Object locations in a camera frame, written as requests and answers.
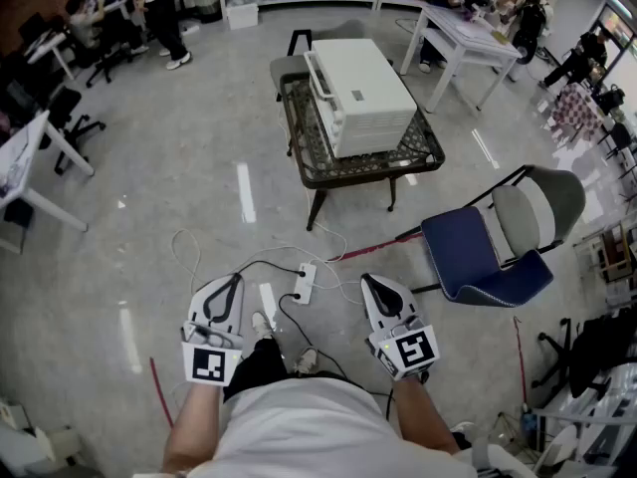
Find white power strip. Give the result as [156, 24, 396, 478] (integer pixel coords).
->
[293, 262, 319, 306]

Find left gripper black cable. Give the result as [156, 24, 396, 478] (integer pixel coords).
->
[231, 260, 303, 278]

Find office chair with black jacket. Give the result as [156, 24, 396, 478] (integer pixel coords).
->
[531, 316, 637, 400]

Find white square table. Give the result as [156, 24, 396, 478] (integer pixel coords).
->
[399, 3, 523, 114]

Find person's black trousers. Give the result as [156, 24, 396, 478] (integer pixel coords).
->
[222, 337, 369, 402]

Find white oven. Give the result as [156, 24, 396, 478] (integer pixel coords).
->
[303, 38, 418, 159]

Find white plastic chair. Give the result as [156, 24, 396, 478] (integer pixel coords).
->
[531, 423, 581, 472]

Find dark framed window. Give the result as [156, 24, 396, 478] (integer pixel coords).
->
[596, 2, 637, 54]

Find dark wicker glass-top table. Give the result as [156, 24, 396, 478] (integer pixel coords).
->
[278, 70, 447, 232]

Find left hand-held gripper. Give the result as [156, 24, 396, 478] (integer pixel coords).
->
[180, 272, 246, 388]

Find small wooden table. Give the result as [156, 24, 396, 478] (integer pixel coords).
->
[596, 226, 637, 283]

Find white box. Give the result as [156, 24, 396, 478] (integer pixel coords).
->
[226, 2, 260, 32]

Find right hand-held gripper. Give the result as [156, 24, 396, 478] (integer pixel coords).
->
[359, 272, 443, 381]

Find person's right forearm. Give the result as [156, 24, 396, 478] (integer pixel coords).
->
[392, 375, 462, 455]

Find person's white shirt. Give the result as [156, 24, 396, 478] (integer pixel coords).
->
[133, 375, 538, 478]

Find grey folding chair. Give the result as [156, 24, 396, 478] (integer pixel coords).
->
[465, 164, 587, 268]

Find white looped cable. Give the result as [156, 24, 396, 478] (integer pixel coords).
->
[170, 228, 206, 294]

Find person's white shoe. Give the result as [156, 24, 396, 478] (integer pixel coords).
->
[293, 347, 319, 375]
[251, 310, 274, 341]

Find checkered cloth table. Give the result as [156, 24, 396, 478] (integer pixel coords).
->
[549, 83, 606, 143]

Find grey padded armchair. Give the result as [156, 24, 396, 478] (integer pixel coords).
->
[270, 19, 394, 104]

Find blue folding chair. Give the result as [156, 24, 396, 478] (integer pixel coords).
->
[395, 205, 555, 309]

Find white desk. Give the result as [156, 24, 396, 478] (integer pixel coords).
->
[0, 110, 96, 256]

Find person's left white shoe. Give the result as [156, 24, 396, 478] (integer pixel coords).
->
[251, 310, 274, 341]

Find person's right white shoe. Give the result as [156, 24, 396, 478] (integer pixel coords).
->
[293, 347, 319, 375]

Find person's left forearm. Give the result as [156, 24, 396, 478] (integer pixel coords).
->
[161, 380, 225, 476]

